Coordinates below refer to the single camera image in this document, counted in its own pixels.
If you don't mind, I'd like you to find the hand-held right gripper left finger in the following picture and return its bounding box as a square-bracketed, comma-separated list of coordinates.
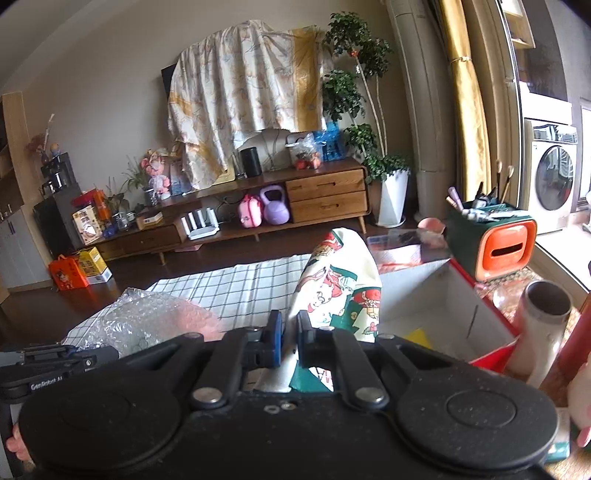
[119, 310, 283, 411]

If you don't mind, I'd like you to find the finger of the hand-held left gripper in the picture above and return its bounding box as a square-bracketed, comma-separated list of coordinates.
[60, 344, 122, 370]

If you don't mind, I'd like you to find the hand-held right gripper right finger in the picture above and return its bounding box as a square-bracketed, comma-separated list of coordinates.
[295, 310, 465, 411]

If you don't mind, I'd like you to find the clear bubble wrap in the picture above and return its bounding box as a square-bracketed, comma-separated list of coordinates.
[88, 287, 227, 358]

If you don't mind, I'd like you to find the cartoon printed white cloth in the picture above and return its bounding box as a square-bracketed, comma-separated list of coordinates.
[259, 227, 383, 393]

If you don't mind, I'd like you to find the yellow pouch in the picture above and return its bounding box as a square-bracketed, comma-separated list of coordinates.
[404, 328, 435, 350]

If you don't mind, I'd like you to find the red cardboard box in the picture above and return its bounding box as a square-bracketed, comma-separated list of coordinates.
[367, 231, 520, 374]

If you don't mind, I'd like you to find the person's left hand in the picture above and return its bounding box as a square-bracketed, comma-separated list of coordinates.
[6, 422, 35, 464]

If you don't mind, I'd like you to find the orange gift bag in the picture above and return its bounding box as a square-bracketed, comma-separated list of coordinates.
[48, 255, 89, 291]

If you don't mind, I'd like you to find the yellow carton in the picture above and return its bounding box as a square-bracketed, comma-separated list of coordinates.
[76, 247, 113, 284]

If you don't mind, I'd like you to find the purple kettlebell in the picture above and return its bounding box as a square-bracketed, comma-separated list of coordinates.
[259, 185, 291, 225]

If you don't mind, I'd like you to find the pink kettlebell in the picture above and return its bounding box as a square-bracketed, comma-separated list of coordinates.
[238, 194, 265, 228]

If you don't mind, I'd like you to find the yellow and white printed box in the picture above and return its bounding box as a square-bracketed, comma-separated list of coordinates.
[71, 206, 103, 245]

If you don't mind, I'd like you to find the white router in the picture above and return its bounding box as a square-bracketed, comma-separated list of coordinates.
[180, 208, 220, 241]

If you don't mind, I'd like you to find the black water dispenser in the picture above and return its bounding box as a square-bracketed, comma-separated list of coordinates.
[33, 152, 88, 259]

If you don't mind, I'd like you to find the wooden television stand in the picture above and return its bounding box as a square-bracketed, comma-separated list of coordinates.
[92, 158, 372, 266]

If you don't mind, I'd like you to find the small potted plant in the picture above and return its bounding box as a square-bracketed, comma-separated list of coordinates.
[121, 157, 158, 206]

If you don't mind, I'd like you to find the black cylinder speaker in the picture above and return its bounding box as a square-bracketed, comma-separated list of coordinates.
[240, 147, 262, 177]

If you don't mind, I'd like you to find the clear bag of snacks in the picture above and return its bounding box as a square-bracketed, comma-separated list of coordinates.
[285, 133, 323, 171]

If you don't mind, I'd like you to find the pink plush doll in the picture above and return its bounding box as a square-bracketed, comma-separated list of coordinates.
[141, 148, 172, 200]

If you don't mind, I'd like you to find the blue packet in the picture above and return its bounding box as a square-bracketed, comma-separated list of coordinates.
[314, 122, 347, 162]

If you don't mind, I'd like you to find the vase with dried flowers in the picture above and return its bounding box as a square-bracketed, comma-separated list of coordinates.
[25, 113, 61, 164]

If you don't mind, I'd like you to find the orange and green storage box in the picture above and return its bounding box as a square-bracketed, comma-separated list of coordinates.
[445, 210, 537, 282]

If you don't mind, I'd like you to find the bunch of makeup brushes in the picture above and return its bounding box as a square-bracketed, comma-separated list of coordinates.
[445, 159, 527, 222]

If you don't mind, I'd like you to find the steel tumbler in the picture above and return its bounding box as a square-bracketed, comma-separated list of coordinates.
[505, 280, 573, 388]

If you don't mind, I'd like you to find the potted tree in white pot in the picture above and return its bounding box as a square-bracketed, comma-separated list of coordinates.
[321, 11, 411, 228]

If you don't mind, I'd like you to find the cream and yellow draped sheet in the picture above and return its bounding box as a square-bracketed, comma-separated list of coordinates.
[167, 19, 334, 190]

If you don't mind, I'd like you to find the teal box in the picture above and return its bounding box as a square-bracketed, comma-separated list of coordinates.
[547, 408, 573, 462]

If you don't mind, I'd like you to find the beige tower air conditioner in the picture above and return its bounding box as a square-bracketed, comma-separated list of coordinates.
[385, 0, 455, 208]

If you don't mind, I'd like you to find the television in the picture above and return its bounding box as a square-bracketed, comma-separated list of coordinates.
[161, 65, 178, 100]

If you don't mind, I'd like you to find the white bunny plush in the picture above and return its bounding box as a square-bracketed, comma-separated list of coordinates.
[567, 369, 591, 448]

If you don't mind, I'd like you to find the white washing machine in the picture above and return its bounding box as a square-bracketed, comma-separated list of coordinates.
[519, 117, 580, 235]

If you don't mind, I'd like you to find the yellow curtain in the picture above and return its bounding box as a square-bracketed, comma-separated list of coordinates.
[438, 0, 492, 204]

